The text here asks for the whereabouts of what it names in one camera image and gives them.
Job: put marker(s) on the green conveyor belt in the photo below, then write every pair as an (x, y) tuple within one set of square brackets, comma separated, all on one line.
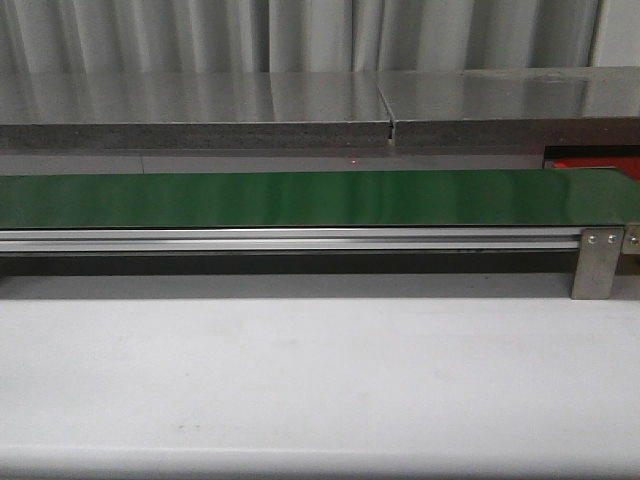
[(573, 197)]

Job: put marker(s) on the grey counter left slab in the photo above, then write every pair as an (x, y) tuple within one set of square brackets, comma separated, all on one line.
[(192, 111)]

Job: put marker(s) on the grey counter slab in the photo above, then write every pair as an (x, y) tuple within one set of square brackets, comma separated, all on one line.
[(528, 109), (192, 111)]

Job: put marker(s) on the grey counter right slab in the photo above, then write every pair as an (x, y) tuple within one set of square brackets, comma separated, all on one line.
[(528, 109)]

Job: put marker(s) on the red plastic tray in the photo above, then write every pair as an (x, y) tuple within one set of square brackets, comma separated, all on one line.
[(629, 166)]

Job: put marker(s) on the grey curtain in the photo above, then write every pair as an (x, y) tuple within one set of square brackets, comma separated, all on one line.
[(90, 37)]

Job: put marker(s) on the steel conveyor support bracket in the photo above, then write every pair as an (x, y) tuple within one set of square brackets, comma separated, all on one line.
[(599, 252)]

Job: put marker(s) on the aluminium conveyor side rail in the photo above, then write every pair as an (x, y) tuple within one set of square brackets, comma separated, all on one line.
[(80, 241)]

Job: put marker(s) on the steel end bracket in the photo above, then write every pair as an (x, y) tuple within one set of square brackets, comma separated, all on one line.
[(630, 250)]

